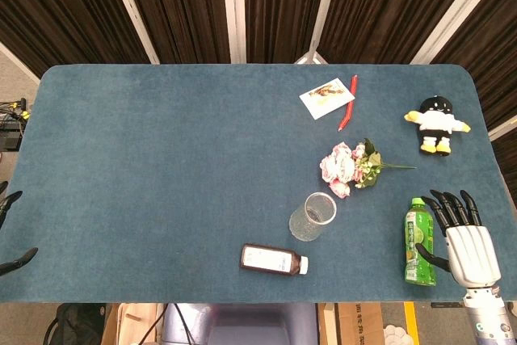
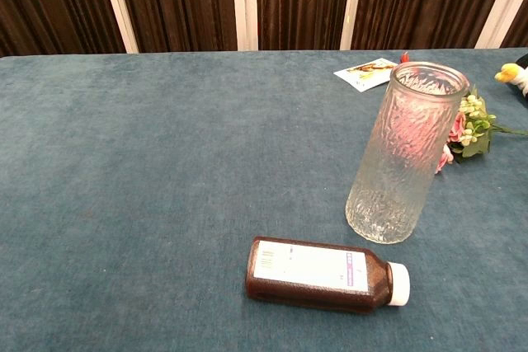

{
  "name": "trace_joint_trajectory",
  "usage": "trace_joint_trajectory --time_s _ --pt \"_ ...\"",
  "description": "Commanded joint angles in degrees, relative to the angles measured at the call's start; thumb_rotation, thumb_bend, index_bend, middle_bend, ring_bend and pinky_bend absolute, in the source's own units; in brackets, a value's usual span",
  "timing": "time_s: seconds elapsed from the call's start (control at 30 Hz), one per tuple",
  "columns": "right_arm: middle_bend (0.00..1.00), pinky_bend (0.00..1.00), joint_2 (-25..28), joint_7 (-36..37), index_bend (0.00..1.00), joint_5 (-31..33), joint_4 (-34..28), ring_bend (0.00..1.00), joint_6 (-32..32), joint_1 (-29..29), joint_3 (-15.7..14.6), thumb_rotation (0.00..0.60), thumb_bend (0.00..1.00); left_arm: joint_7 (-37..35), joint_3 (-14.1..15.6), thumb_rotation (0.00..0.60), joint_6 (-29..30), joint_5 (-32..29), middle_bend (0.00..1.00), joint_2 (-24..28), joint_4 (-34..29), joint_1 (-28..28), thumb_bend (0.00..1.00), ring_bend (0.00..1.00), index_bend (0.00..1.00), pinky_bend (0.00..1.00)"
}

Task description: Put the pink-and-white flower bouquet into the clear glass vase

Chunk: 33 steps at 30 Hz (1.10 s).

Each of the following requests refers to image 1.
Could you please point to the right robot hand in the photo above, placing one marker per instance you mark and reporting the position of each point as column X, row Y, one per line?
column 474, row 254

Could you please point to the pink artificial flower bouquet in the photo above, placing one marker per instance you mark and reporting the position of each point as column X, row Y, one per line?
column 339, row 165

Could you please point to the black white penguin plush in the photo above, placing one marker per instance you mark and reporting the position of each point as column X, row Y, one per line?
column 435, row 120

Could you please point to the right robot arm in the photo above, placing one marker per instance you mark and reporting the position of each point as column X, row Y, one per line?
column 488, row 316

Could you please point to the green tea bottle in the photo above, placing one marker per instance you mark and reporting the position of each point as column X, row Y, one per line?
column 418, row 240

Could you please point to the white picture card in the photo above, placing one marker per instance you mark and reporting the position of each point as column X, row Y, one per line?
column 326, row 98

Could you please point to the light wooden crate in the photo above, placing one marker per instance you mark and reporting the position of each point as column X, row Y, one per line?
column 133, row 322

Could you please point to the clear textured glass vase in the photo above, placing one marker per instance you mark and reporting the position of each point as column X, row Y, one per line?
column 313, row 220

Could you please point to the blue table cloth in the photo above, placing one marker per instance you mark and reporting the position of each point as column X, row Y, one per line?
column 161, row 179

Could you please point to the brown medicine bottle white cap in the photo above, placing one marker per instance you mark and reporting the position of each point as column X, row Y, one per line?
column 268, row 259

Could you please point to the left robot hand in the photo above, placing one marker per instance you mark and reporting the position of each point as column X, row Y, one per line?
column 16, row 259

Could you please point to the black bag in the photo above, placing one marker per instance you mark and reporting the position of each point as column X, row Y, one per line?
column 74, row 322

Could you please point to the dark brown curtain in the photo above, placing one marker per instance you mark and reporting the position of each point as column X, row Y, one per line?
column 190, row 5

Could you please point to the brown cardboard box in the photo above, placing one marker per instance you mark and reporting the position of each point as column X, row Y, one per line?
column 355, row 322

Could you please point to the purple robot base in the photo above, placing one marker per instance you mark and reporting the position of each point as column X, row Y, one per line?
column 250, row 325

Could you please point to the white partition frame post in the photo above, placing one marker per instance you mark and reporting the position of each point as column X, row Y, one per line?
column 321, row 18
column 131, row 9
column 234, row 9
column 452, row 18

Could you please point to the red pen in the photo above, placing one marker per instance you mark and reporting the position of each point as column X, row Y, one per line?
column 350, row 106

